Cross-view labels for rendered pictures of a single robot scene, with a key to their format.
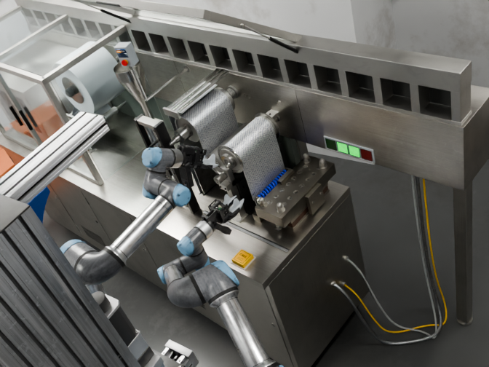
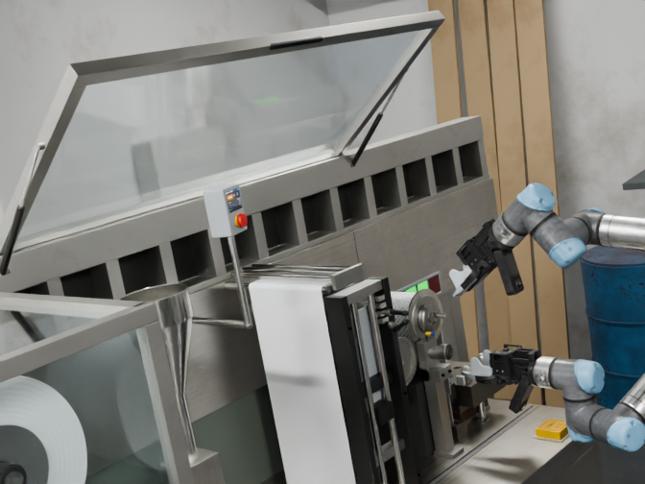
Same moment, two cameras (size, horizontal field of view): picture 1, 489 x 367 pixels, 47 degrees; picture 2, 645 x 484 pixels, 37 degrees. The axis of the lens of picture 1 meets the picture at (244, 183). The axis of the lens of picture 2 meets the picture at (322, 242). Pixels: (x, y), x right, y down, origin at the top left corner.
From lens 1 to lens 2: 359 cm
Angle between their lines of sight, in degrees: 91
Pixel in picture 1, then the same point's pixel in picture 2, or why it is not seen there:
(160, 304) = not seen: outside the picture
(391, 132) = (448, 227)
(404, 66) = (447, 128)
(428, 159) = not seen: hidden behind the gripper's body
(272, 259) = (553, 413)
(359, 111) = (421, 218)
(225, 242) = (510, 455)
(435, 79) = (468, 132)
